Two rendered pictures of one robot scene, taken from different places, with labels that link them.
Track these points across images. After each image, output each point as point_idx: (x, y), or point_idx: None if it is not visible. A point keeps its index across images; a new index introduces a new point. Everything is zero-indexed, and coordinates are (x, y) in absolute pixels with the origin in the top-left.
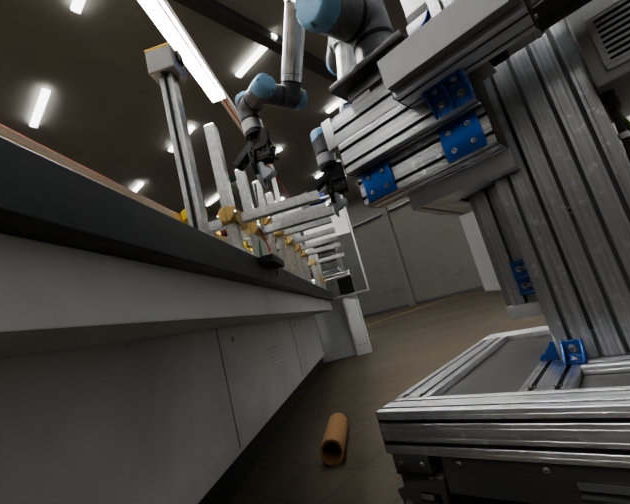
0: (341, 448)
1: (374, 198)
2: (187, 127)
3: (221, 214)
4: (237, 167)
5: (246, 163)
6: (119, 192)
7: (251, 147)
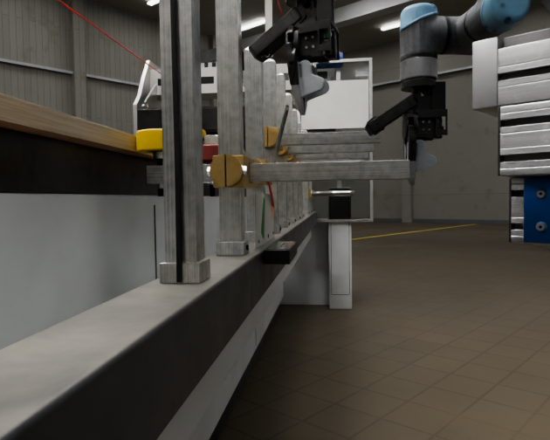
0: None
1: (539, 239)
2: (198, 1)
3: (217, 169)
4: (257, 56)
5: (274, 50)
6: (36, 418)
7: (293, 24)
